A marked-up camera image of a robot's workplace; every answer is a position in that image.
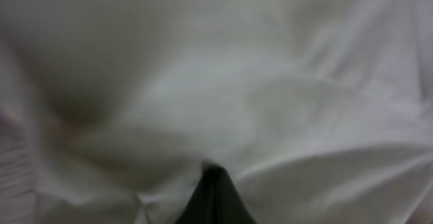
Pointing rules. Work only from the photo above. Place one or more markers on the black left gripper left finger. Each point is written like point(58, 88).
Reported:
point(199, 209)

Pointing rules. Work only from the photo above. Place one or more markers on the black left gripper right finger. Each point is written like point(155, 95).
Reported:
point(228, 207)

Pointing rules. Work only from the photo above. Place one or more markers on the white robot print t-shirt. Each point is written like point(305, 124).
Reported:
point(319, 110)

